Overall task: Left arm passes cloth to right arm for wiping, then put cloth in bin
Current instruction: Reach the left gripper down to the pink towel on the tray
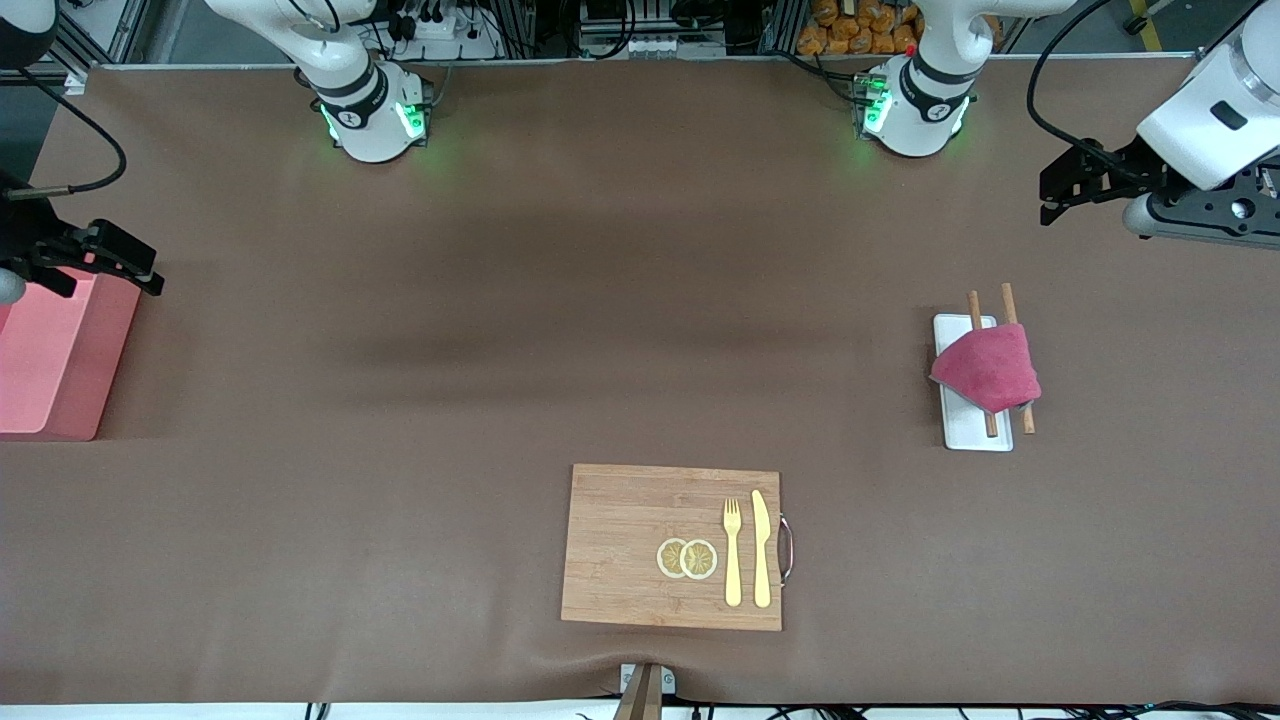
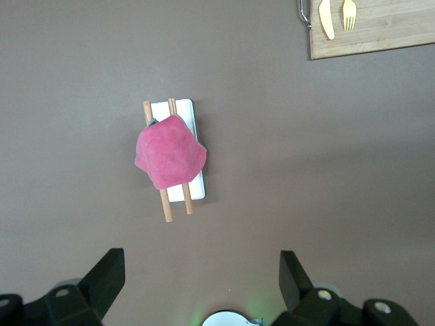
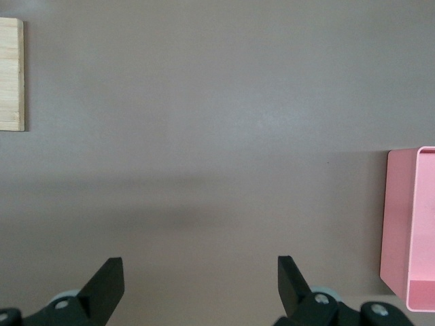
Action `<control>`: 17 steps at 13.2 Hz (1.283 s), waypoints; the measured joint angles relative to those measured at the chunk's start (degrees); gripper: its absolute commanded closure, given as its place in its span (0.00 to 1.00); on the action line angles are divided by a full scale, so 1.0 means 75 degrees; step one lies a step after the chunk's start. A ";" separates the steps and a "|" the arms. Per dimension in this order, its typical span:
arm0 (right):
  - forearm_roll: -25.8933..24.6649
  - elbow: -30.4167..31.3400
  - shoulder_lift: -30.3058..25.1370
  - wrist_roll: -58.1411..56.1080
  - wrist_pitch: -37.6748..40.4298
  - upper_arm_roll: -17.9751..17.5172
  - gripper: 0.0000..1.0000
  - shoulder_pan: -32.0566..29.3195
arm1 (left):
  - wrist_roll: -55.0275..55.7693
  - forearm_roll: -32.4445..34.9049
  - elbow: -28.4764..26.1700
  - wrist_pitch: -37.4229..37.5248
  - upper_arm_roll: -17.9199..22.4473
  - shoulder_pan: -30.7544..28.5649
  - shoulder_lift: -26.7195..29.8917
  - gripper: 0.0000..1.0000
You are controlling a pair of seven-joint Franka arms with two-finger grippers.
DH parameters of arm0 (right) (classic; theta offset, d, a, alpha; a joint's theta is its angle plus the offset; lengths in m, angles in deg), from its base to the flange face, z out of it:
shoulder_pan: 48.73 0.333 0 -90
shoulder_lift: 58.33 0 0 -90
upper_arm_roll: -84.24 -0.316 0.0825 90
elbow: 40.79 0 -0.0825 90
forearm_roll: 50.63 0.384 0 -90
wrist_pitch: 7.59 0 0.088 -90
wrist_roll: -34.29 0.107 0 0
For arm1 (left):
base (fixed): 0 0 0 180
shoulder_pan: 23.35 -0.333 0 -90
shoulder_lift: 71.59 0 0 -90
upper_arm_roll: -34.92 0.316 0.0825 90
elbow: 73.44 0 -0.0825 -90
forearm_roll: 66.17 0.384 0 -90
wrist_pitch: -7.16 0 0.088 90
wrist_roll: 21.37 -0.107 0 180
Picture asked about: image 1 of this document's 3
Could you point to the yellow plastic fork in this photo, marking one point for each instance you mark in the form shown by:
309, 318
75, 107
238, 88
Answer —
733, 570

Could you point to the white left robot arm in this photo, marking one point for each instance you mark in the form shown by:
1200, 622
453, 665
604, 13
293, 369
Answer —
915, 110

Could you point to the yellow plastic knife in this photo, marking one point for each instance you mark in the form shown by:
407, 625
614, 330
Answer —
761, 540

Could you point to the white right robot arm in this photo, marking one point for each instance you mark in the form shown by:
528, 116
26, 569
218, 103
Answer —
370, 120

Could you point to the white power strip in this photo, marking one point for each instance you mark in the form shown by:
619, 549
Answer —
450, 40

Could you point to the brown table mat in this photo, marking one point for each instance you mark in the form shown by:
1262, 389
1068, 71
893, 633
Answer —
400, 500

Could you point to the orange food pile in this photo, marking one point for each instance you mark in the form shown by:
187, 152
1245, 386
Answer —
850, 30

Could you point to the white connector block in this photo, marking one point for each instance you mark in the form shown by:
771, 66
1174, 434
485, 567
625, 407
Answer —
660, 45

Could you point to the wooden rod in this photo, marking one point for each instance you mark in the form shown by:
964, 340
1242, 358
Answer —
1009, 300
974, 310

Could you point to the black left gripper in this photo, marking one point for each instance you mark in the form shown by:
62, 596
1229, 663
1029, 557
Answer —
1128, 163

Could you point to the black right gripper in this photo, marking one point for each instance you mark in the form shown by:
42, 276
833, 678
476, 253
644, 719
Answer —
22, 238

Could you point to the pink plastic bin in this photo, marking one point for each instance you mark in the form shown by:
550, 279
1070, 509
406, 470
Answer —
50, 370

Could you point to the red cloth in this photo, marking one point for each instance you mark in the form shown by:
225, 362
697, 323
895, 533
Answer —
990, 365

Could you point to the camera stand post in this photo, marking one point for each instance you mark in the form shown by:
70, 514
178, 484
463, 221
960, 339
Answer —
640, 695

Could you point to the bamboo cutting board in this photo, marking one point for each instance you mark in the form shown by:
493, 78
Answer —
620, 540

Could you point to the dried lemon slice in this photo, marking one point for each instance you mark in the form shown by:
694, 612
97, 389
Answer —
668, 558
700, 559

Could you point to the white rack base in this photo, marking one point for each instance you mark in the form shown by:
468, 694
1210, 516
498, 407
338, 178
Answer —
975, 432

